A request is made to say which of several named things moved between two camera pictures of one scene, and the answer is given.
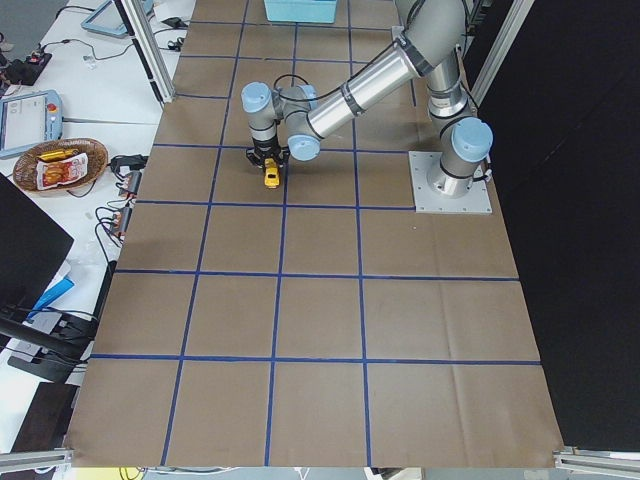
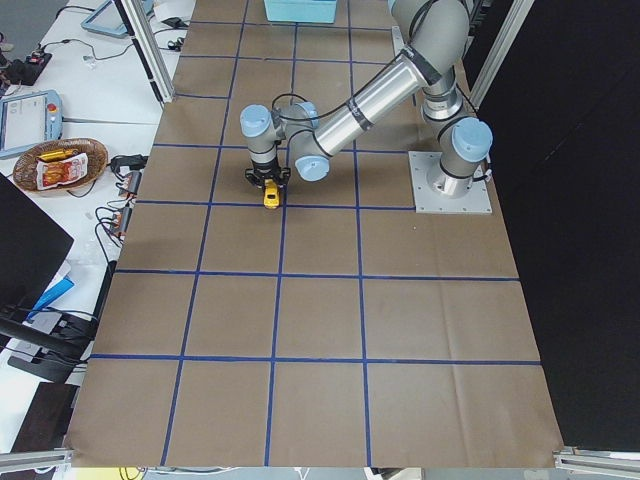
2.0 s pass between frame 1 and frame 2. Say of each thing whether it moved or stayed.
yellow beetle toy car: moved
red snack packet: stayed
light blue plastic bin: stayed
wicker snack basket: stayed
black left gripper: moved
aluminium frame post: stayed
